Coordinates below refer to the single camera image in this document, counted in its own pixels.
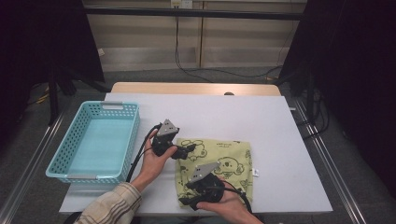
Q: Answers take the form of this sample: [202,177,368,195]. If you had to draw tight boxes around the person's right hand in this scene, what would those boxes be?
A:
[197,176,254,224]

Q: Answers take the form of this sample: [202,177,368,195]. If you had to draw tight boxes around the black wall cable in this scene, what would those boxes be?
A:
[174,15,284,84]

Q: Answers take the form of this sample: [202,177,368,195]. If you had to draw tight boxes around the black horizontal bar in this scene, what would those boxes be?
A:
[83,7,307,21]

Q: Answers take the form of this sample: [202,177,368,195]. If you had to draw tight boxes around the light blue plastic basket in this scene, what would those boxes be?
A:
[45,100,141,187]

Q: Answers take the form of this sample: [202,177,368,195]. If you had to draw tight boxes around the yellow floor cable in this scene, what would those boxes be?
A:
[35,86,51,105]

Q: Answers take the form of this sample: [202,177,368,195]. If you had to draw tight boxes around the metal floor rail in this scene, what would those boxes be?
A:
[0,111,67,224]
[292,97,369,224]

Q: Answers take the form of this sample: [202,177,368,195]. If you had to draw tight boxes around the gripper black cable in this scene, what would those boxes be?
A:
[125,122,163,183]
[222,180,253,215]

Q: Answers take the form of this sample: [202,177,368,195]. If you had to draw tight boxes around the black stand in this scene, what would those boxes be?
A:
[46,66,110,127]

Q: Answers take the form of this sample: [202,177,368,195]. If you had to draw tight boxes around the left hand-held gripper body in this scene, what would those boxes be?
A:
[151,119,180,158]

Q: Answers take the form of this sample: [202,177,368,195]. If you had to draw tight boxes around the person's left hand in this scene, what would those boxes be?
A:
[130,139,178,192]

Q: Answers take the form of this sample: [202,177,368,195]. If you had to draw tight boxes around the white wall socket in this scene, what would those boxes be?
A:
[170,0,193,9]

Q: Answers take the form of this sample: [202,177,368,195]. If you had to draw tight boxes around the black floor cables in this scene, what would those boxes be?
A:
[298,88,332,141]

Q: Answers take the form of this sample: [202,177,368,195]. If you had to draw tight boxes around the wooden table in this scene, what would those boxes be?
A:
[110,81,282,97]

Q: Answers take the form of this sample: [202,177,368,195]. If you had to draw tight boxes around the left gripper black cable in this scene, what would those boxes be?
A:
[125,122,163,183]

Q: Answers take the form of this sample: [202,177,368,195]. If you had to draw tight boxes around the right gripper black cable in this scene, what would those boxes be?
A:
[222,180,253,215]

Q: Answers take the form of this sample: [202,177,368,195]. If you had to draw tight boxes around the green printed baby romper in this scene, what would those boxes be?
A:
[175,138,260,208]

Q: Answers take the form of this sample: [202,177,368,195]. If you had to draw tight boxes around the black curtain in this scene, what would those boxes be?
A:
[277,0,396,200]
[0,0,106,147]

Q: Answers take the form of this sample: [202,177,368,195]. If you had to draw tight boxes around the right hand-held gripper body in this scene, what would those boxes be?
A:
[186,161,225,204]

